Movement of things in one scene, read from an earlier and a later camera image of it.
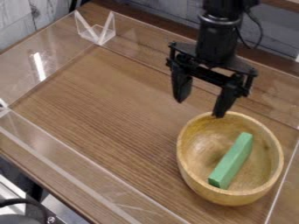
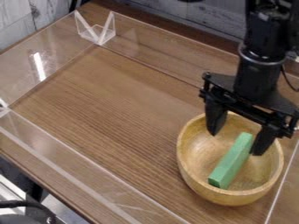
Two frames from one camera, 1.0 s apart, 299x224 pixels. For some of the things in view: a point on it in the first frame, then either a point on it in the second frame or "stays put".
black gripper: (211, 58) → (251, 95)
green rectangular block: (233, 161) stays put
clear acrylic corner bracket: (96, 33) stays put
